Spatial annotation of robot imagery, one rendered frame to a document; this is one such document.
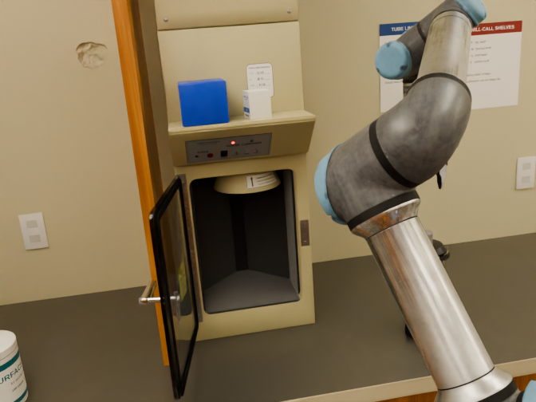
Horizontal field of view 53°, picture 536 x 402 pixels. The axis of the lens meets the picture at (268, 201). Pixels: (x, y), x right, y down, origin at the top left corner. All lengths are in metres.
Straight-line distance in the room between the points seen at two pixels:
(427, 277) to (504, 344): 0.67
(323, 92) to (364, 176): 1.00
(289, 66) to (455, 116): 0.59
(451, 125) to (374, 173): 0.12
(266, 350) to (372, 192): 0.70
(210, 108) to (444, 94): 0.54
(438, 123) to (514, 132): 1.31
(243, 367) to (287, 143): 0.53
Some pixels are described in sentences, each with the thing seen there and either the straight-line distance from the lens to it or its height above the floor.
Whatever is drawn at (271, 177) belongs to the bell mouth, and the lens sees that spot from 1.37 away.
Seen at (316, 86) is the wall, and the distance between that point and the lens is 1.76.
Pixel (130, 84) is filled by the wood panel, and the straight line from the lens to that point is 1.18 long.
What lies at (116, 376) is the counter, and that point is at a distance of 1.39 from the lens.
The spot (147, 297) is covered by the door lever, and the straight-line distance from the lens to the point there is 1.11.
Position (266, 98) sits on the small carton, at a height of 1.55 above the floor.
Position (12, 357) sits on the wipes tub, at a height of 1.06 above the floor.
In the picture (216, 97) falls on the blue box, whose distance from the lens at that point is 1.17.
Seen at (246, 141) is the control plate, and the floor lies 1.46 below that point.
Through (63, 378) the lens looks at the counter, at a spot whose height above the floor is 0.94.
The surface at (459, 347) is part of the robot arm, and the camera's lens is 0.81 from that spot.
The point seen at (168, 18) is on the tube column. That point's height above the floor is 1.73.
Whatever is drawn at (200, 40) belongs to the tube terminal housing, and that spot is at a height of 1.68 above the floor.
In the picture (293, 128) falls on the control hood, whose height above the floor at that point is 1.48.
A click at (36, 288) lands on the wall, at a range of 1.91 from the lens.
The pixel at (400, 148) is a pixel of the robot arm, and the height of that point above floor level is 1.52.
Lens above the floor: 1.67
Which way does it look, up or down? 16 degrees down
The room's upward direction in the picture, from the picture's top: 4 degrees counter-clockwise
